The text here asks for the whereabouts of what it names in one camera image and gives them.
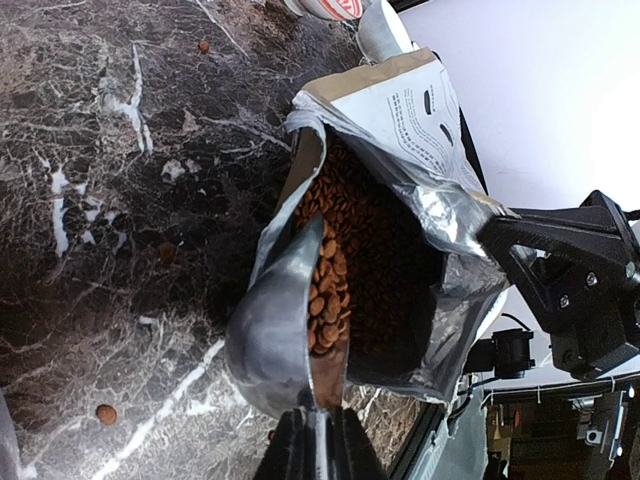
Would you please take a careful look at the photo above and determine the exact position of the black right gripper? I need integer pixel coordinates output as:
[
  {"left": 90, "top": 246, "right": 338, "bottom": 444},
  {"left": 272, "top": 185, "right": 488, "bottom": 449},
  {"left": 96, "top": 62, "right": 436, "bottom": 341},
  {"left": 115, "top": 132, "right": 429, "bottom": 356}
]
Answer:
[{"left": 477, "top": 190, "right": 639, "bottom": 380}]

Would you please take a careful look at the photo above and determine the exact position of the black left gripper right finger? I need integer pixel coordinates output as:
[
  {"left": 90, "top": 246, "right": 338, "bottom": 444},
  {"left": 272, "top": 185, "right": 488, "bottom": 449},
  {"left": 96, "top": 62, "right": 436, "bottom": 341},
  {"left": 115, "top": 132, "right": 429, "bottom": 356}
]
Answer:
[{"left": 329, "top": 408, "right": 388, "bottom": 480}]

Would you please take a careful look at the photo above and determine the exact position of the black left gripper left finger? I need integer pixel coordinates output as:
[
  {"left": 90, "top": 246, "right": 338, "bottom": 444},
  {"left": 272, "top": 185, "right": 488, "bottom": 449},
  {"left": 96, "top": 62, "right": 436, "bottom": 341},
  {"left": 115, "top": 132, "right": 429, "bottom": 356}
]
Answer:
[{"left": 254, "top": 408, "right": 316, "bottom": 480}]

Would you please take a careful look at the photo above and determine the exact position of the silver metal scoop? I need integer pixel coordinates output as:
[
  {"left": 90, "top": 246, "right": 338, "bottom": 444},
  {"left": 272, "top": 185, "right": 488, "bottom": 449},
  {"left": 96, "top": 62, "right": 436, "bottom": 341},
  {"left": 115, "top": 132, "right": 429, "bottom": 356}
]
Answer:
[{"left": 225, "top": 215, "right": 349, "bottom": 418}]

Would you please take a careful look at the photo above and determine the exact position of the brown pet food bag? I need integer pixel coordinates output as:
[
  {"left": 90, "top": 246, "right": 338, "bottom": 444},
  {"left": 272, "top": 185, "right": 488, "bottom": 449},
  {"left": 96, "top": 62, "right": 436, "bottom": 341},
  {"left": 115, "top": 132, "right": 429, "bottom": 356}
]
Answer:
[{"left": 227, "top": 49, "right": 508, "bottom": 415}]

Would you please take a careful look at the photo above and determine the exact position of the translucent double pet bowl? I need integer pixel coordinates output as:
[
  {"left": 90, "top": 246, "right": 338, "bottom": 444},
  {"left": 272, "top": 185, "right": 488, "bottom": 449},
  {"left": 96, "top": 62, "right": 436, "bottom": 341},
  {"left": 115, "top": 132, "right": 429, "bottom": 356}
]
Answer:
[{"left": 0, "top": 394, "right": 22, "bottom": 480}]

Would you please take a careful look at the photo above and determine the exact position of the brown pet food kibble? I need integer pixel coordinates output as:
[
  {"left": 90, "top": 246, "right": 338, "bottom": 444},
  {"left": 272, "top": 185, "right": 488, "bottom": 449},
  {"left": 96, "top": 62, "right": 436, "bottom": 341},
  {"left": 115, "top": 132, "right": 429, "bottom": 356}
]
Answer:
[{"left": 293, "top": 140, "right": 443, "bottom": 373}]

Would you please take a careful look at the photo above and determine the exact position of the white ceramic bowl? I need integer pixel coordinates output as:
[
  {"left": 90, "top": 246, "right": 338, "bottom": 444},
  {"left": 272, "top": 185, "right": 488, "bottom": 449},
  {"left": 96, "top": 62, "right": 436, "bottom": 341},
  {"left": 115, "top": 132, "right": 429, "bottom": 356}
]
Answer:
[{"left": 356, "top": 1, "right": 418, "bottom": 64}]

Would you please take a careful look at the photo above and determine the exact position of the red patterned bowl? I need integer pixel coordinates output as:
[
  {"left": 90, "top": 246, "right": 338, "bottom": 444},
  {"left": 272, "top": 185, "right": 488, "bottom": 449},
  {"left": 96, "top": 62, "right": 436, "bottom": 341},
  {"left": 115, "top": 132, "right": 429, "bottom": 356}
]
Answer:
[{"left": 284, "top": 0, "right": 372, "bottom": 22}]

